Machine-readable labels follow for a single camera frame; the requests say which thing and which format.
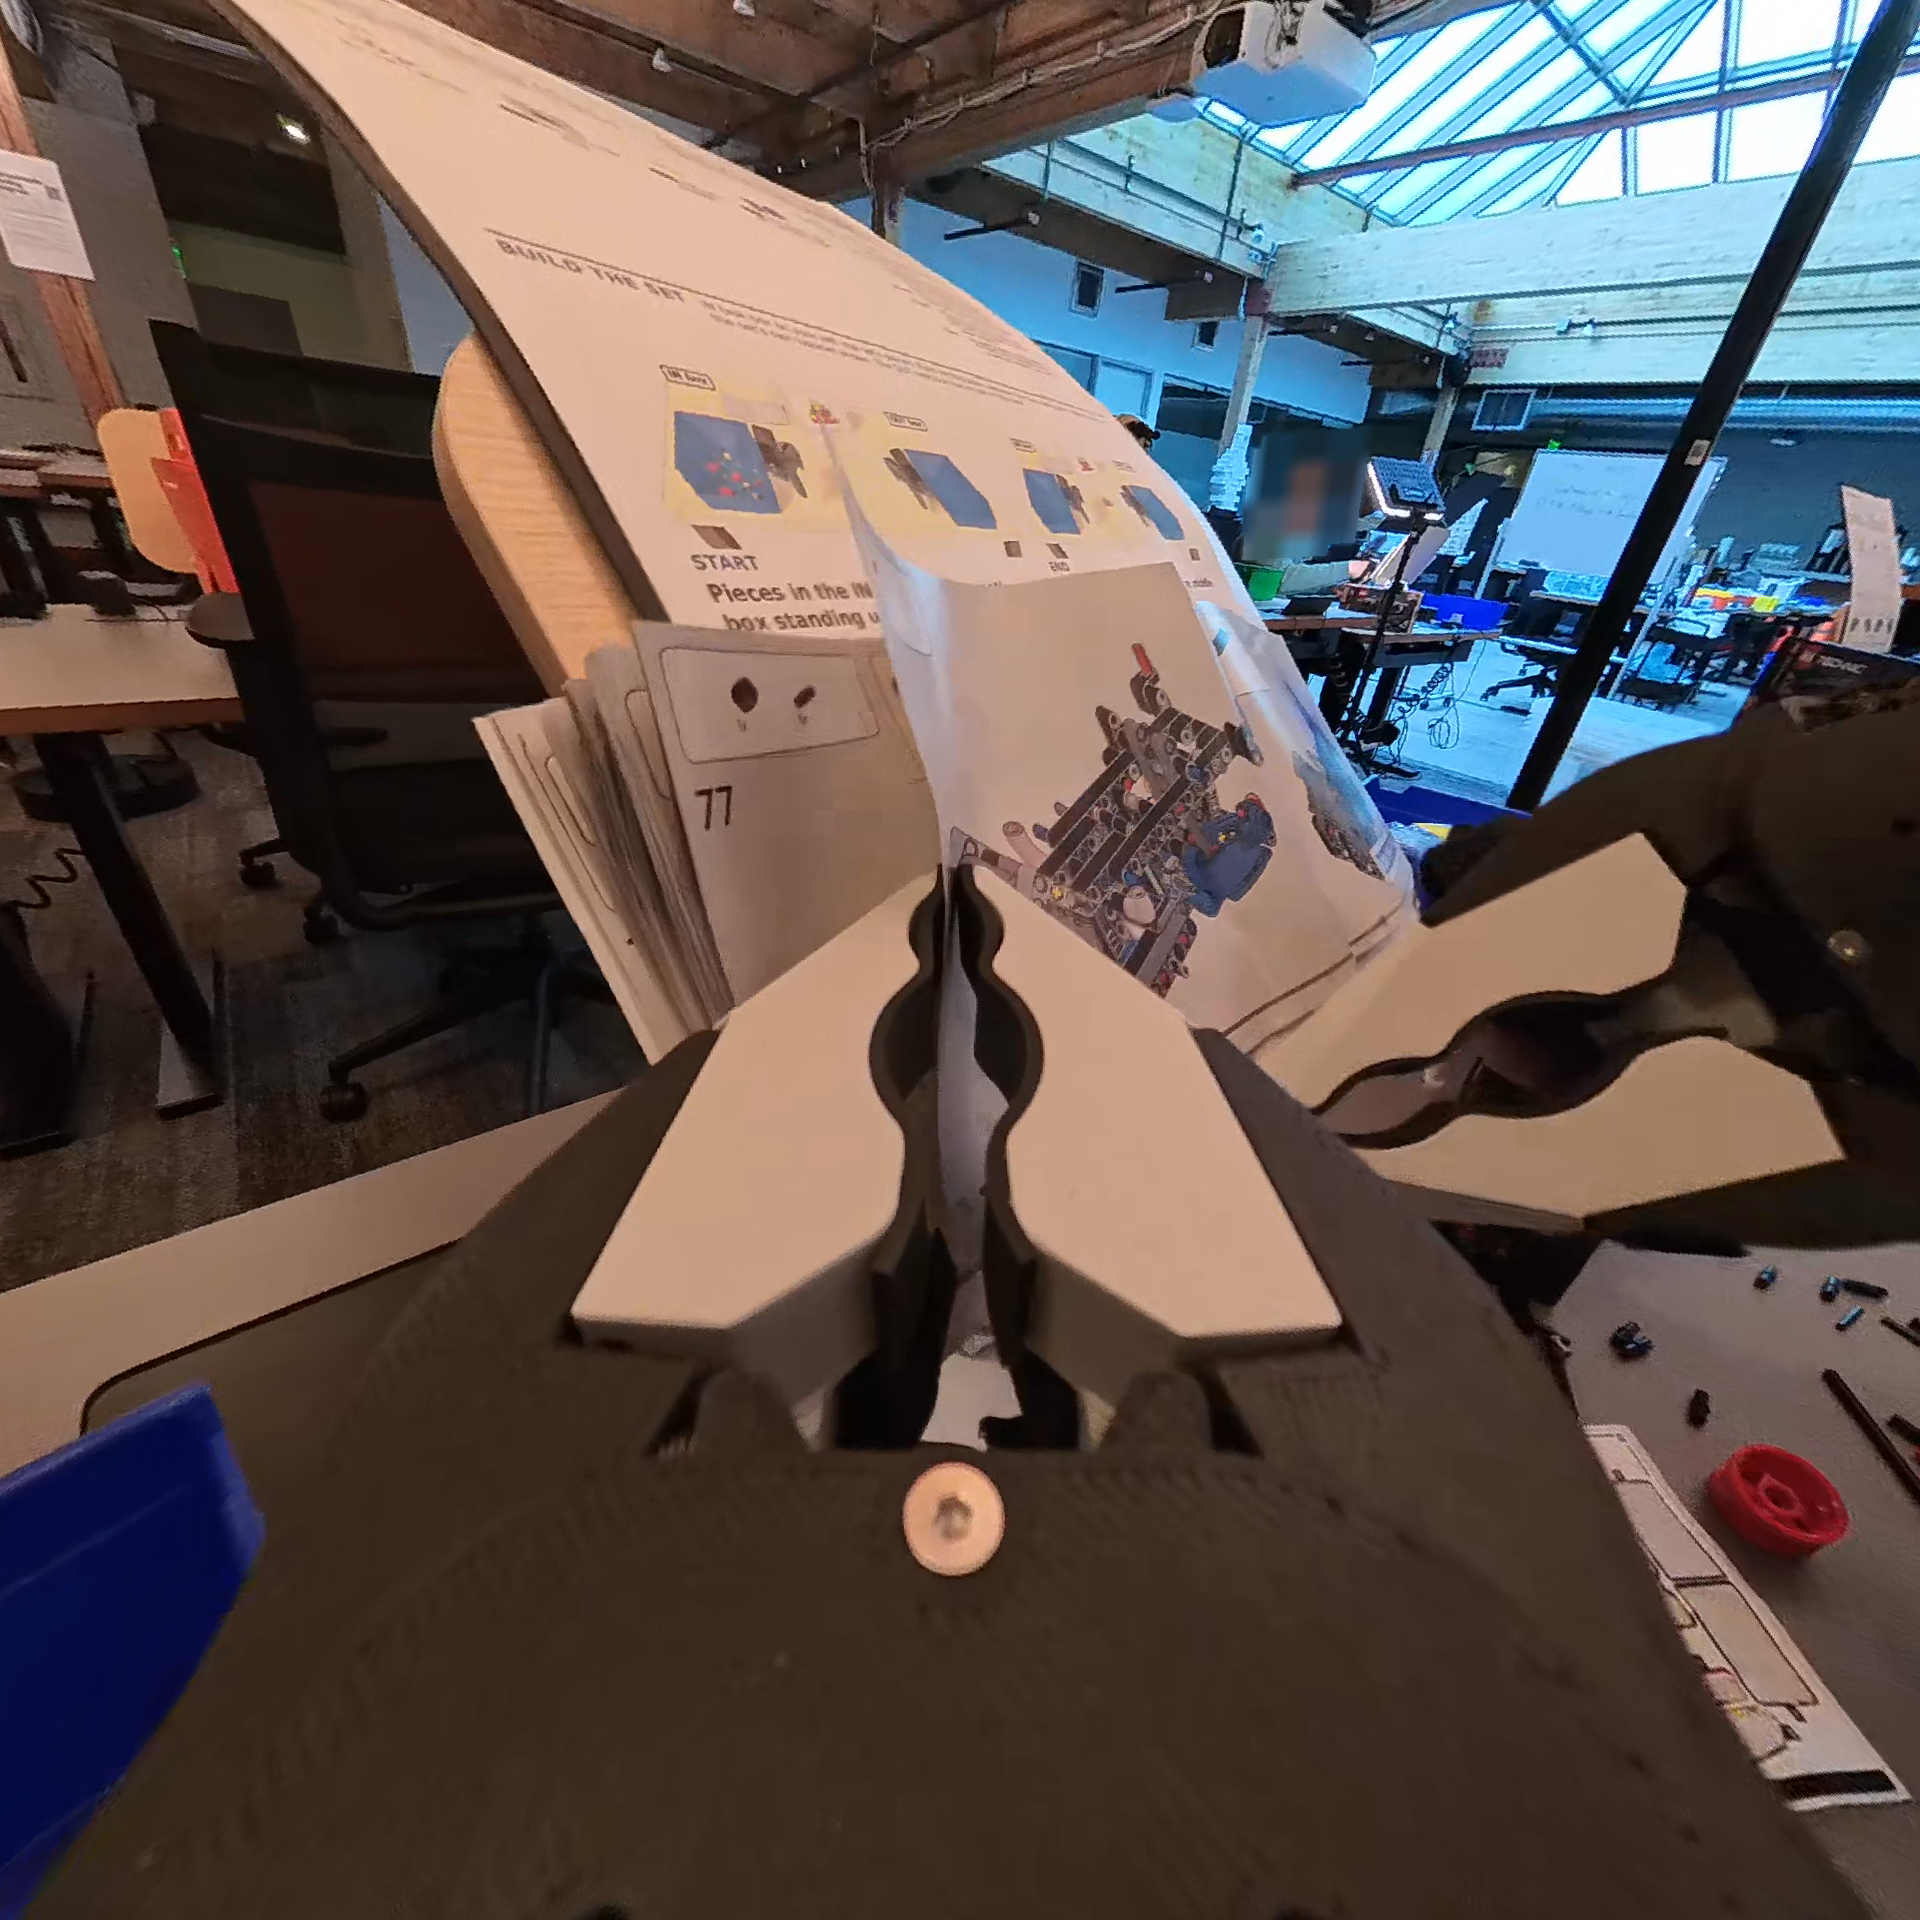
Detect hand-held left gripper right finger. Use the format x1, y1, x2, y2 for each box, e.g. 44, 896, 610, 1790
961, 865, 1346, 1448

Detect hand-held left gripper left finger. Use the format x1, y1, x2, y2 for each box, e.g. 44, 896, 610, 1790
568, 865, 961, 1453

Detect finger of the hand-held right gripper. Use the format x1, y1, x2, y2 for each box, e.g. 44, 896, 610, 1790
1245, 831, 1694, 1113
1341, 1030, 1850, 1235

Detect toy instruction booklet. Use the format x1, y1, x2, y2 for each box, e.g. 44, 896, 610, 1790
478, 480, 1420, 1412

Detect grey desk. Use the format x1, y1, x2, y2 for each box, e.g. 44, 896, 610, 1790
0, 1092, 1920, 1920

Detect scattered black connector pins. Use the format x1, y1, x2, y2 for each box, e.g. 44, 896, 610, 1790
1612, 1263, 1896, 1427

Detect white standing sign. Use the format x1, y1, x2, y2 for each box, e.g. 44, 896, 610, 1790
1842, 487, 1904, 646

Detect long black axle rod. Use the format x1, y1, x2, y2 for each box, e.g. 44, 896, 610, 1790
1822, 1367, 1920, 1488

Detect red toy wheel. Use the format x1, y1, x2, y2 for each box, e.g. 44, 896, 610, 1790
1708, 1441, 1850, 1557

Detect whiteboard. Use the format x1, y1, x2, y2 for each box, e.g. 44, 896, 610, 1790
1493, 449, 1729, 579

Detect colourful sticker sheet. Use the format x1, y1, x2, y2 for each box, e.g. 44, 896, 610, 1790
1582, 1421, 1912, 1813

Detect black office chair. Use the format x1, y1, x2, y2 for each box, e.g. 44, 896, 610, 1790
152, 323, 602, 1119

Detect blue plastic bin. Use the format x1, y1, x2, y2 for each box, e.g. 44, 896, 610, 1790
0, 1381, 266, 1920

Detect white side table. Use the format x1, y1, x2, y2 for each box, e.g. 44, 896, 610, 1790
0, 614, 243, 1119

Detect white ceiling projector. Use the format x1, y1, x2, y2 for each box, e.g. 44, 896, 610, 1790
1190, 0, 1374, 125

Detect orange chair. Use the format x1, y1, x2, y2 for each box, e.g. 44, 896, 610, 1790
96, 405, 243, 593

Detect white instruction poster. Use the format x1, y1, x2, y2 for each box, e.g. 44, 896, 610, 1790
224, 0, 1277, 721

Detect white wall notice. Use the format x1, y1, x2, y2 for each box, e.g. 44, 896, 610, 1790
0, 150, 96, 278

